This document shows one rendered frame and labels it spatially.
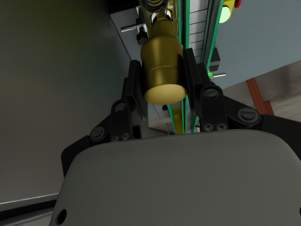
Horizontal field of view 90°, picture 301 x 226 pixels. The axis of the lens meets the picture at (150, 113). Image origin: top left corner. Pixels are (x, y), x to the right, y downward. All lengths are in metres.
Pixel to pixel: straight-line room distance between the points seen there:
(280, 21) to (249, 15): 0.15
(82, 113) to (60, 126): 0.04
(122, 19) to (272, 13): 0.59
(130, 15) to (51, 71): 0.37
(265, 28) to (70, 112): 0.85
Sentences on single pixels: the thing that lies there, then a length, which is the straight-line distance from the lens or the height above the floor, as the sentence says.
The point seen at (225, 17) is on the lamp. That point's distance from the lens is 0.62.
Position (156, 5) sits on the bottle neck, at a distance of 0.20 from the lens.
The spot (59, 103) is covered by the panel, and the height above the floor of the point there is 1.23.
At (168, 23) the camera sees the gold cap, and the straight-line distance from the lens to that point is 0.23.
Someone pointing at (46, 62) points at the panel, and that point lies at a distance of 0.20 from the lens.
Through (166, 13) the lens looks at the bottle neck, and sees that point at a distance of 0.25.
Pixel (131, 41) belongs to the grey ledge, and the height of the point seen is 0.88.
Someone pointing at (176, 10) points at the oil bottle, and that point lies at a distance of 0.27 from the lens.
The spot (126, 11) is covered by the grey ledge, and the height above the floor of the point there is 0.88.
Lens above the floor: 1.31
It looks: 22 degrees down
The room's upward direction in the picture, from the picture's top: 177 degrees clockwise
